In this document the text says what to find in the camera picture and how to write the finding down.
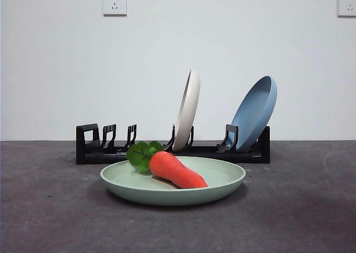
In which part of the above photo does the orange carrot with green leaves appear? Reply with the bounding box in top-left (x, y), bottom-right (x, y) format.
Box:
top-left (125, 140), bottom-right (209, 190)

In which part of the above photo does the green plate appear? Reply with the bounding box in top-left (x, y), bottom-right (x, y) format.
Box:
top-left (100, 156), bottom-right (247, 207)

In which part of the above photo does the white plate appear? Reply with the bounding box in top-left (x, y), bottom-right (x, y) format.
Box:
top-left (172, 68), bottom-right (201, 151)

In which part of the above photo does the blue plate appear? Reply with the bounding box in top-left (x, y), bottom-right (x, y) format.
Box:
top-left (230, 75), bottom-right (278, 153)

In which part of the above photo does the black plate rack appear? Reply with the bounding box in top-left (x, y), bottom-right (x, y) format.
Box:
top-left (76, 123), bottom-right (271, 165)

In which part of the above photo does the white wall socket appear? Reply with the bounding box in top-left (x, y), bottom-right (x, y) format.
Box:
top-left (337, 0), bottom-right (356, 18)
top-left (103, 0), bottom-right (128, 17)

